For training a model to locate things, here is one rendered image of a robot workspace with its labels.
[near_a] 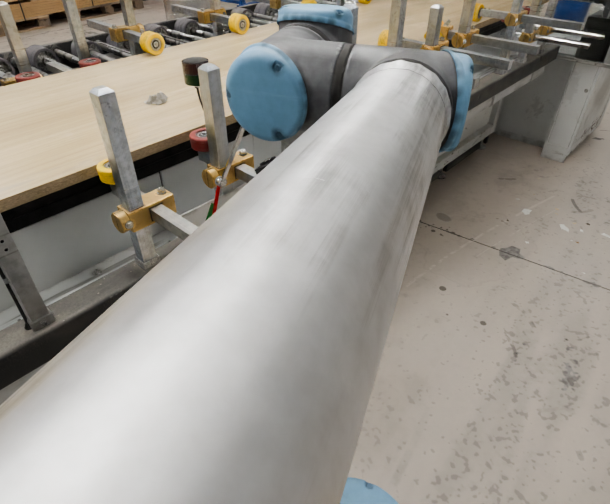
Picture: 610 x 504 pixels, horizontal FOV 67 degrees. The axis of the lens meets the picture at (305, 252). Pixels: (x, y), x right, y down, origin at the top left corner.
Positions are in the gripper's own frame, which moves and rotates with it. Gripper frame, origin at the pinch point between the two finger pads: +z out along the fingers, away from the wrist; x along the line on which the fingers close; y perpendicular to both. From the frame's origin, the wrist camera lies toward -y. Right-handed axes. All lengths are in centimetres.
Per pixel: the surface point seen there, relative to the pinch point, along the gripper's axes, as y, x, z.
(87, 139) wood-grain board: -76, 8, 4
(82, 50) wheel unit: -147, 53, 2
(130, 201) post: -43.3, -3.7, 5.1
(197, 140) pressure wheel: -51, 24, 3
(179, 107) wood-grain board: -74, 37, 4
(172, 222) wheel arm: -34.1, -0.9, 8.4
